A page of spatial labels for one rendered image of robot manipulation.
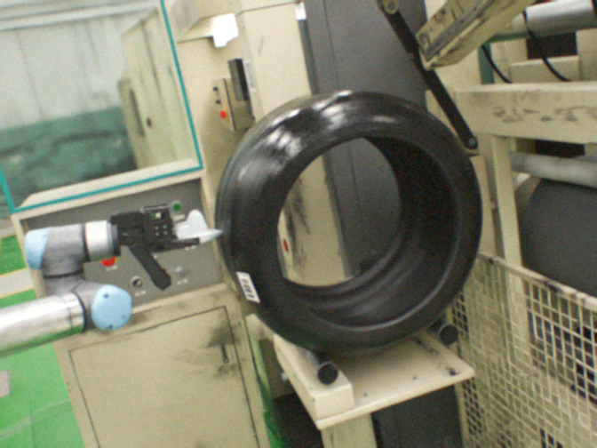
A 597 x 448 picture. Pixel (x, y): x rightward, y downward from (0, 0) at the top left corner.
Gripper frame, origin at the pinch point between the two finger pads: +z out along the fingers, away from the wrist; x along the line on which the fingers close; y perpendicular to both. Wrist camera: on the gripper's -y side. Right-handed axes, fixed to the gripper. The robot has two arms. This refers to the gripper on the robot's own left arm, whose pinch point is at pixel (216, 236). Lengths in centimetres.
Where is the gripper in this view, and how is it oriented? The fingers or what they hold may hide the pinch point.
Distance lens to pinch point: 125.3
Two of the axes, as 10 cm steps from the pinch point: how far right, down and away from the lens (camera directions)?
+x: -2.7, -2.0, 9.4
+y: -0.7, -9.7, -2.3
